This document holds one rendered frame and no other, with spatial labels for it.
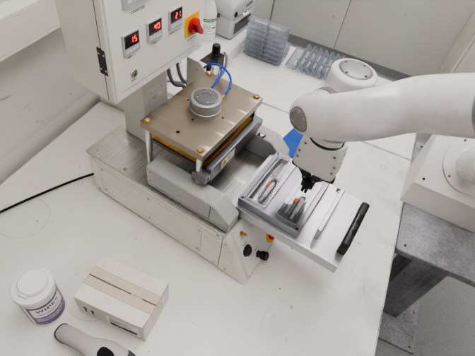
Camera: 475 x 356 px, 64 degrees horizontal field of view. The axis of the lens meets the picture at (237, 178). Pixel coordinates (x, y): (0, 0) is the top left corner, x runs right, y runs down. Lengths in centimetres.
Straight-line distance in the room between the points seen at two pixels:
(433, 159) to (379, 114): 76
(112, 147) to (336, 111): 68
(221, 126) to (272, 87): 80
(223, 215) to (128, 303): 30
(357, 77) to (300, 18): 278
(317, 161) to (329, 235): 20
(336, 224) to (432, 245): 47
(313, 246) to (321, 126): 36
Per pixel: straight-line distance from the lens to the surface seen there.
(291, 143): 144
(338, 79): 69
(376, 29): 336
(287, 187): 96
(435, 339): 215
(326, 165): 83
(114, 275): 98
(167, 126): 90
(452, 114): 59
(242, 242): 99
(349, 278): 117
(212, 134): 88
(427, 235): 138
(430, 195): 138
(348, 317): 111
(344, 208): 100
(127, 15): 82
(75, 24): 86
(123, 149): 110
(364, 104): 62
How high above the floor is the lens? 171
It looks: 49 degrees down
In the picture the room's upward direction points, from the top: 11 degrees clockwise
